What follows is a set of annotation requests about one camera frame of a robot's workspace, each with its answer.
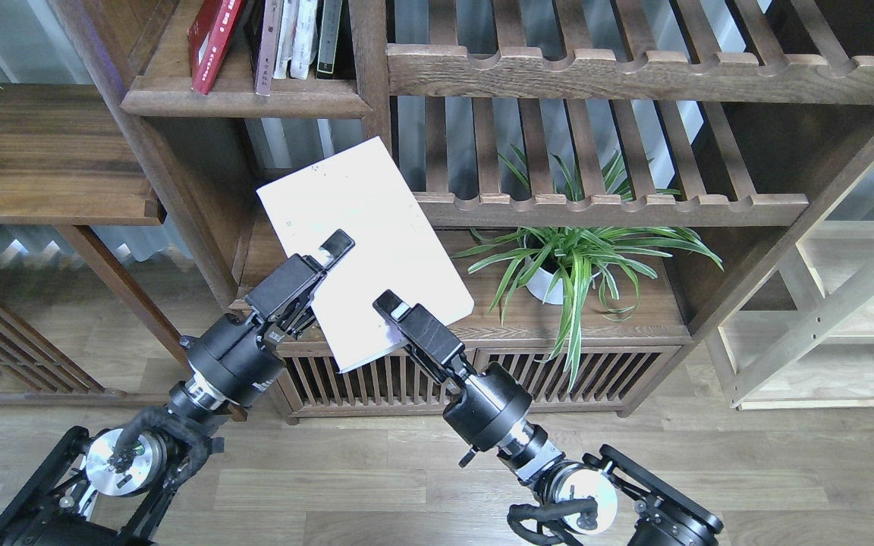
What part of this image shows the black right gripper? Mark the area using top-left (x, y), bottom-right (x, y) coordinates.
top-left (373, 290), bottom-right (533, 453)

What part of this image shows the green spider plant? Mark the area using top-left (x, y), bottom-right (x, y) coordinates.
top-left (452, 144), bottom-right (725, 391)

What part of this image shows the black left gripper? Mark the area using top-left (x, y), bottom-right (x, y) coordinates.
top-left (181, 229), bottom-right (355, 410)

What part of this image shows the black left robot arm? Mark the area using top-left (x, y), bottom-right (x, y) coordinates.
top-left (0, 231), bottom-right (354, 545)

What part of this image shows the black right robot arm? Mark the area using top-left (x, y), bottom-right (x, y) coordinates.
top-left (373, 291), bottom-right (724, 545)

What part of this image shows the maroon book with white characters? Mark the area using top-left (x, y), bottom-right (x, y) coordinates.
top-left (250, 1), bottom-right (285, 96)

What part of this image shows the dark wooden bookshelf cabinet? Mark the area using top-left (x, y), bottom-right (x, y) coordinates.
top-left (50, 0), bottom-right (874, 425)

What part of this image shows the white plant pot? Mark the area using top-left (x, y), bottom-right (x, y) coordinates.
top-left (525, 258), bottom-right (564, 306)

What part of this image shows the light wooden shelf unit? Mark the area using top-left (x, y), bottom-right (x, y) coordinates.
top-left (706, 165), bottom-right (874, 410)

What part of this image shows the red book with photos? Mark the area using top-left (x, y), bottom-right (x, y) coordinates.
top-left (187, 0), bottom-right (245, 96)

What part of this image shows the dark green upright book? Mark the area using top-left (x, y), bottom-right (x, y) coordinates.
top-left (316, 0), bottom-right (343, 80)

